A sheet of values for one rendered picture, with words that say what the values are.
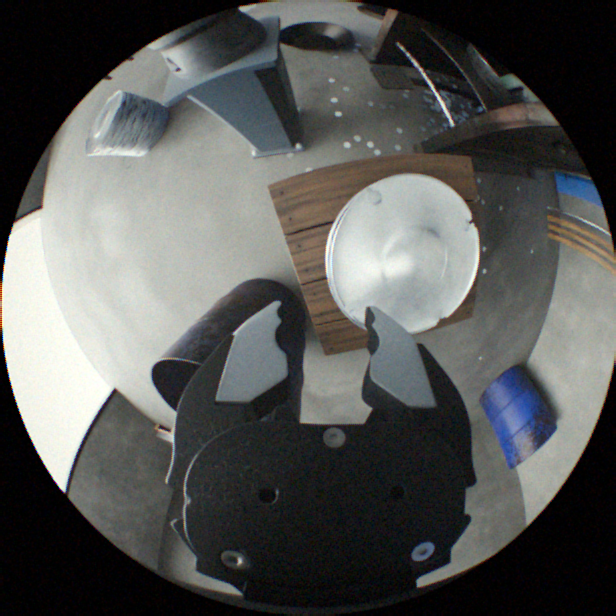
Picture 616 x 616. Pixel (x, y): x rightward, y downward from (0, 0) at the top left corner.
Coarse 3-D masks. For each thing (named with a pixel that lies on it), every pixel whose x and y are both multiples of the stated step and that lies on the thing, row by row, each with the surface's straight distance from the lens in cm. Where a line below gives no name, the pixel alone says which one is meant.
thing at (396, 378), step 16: (368, 320) 12; (384, 320) 11; (384, 336) 10; (400, 336) 10; (384, 352) 8; (400, 352) 9; (416, 352) 9; (368, 368) 8; (384, 368) 8; (400, 368) 8; (416, 368) 8; (368, 384) 8; (384, 384) 7; (400, 384) 7; (416, 384) 8; (368, 400) 8; (384, 400) 7; (400, 400) 7; (416, 400) 7; (432, 400) 8
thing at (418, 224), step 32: (384, 192) 29; (416, 192) 32; (448, 192) 35; (352, 224) 28; (384, 224) 29; (416, 224) 31; (448, 224) 35; (352, 256) 29; (384, 256) 29; (416, 256) 32; (448, 256) 36; (352, 288) 30; (384, 288) 32; (416, 288) 34; (448, 288) 39; (416, 320) 38
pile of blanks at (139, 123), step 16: (128, 96) 99; (128, 112) 96; (144, 112) 100; (160, 112) 107; (112, 128) 93; (128, 128) 96; (144, 128) 100; (160, 128) 107; (112, 144) 98; (128, 144) 101; (144, 144) 107
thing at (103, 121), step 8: (120, 96) 101; (104, 104) 116; (112, 104) 105; (120, 104) 94; (104, 112) 108; (112, 112) 98; (96, 120) 117; (104, 120) 102; (112, 120) 92; (96, 128) 108; (104, 128) 98; (96, 136) 104; (104, 136) 93; (88, 144) 112; (96, 144) 100; (88, 152) 107
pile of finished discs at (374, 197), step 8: (360, 192) 29; (368, 192) 29; (376, 192) 30; (352, 200) 28; (368, 200) 29; (376, 200) 30; (344, 208) 29; (336, 224) 28; (464, 224) 39; (328, 240) 31; (328, 248) 28; (328, 256) 29; (328, 264) 29; (328, 272) 30; (328, 280) 30; (336, 296) 31; (344, 312) 32; (352, 320) 34
